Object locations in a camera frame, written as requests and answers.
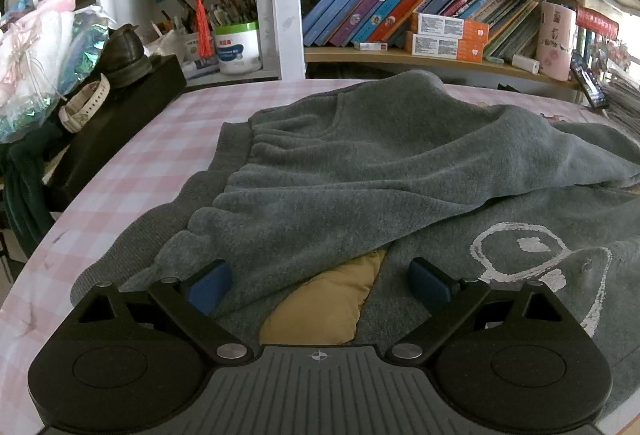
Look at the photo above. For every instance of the black leather shoe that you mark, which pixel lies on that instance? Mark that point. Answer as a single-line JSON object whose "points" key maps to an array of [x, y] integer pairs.
{"points": [[122, 52]]}

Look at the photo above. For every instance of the iridescent plastic bag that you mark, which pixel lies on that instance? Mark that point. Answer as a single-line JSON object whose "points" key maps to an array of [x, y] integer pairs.
{"points": [[85, 40]]}

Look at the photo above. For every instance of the bunch of paint brushes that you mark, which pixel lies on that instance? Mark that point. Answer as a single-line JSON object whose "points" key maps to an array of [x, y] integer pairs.
{"points": [[225, 10]]}

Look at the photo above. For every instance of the stack of magazines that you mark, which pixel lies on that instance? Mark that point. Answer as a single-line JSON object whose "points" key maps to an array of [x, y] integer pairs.
{"points": [[622, 100]]}

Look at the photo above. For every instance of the dark green cloth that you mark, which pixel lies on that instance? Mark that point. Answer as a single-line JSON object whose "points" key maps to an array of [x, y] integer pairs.
{"points": [[25, 195]]}

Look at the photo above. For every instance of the grey sweatshirt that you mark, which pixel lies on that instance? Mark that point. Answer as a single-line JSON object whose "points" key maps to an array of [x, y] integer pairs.
{"points": [[375, 165]]}

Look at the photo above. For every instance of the black box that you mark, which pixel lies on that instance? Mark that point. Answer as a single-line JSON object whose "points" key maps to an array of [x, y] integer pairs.
{"points": [[125, 100]]}

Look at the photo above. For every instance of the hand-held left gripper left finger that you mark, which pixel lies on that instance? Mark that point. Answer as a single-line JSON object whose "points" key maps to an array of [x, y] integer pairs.
{"points": [[210, 287]]}

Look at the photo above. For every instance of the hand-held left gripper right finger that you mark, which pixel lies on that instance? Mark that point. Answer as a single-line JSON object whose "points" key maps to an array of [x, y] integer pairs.
{"points": [[430, 285]]}

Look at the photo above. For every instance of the small white charger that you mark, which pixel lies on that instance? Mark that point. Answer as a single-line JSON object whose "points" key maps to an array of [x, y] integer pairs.
{"points": [[526, 63]]}

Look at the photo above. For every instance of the white wristwatch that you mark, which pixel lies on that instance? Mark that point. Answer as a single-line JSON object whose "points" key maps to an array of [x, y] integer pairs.
{"points": [[82, 107]]}

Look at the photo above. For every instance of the black smartphone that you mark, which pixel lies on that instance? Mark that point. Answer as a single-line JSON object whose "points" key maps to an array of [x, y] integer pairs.
{"points": [[590, 82]]}

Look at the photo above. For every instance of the row of leaning books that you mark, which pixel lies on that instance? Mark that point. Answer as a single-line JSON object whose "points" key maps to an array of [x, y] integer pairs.
{"points": [[350, 5]]}

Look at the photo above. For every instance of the white wooden bookshelf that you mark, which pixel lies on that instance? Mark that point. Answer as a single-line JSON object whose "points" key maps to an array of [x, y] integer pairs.
{"points": [[285, 15]]}

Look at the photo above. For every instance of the pink white plush toy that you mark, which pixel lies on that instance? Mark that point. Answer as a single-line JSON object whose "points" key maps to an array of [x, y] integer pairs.
{"points": [[30, 45]]}

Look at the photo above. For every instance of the pink checked table mat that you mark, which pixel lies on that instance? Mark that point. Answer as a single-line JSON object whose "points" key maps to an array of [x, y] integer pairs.
{"points": [[150, 140]]}

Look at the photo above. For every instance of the white jar with green lid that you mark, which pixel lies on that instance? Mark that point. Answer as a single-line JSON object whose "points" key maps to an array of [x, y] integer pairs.
{"points": [[237, 52]]}

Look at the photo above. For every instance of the pink cylindrical tin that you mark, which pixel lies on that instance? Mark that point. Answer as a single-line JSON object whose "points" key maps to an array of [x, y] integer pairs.
{"points": [[555, 45]]}

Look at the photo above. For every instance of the small flat white box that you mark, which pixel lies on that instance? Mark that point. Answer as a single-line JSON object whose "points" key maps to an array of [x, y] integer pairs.
{"points": [[370, 46]]}

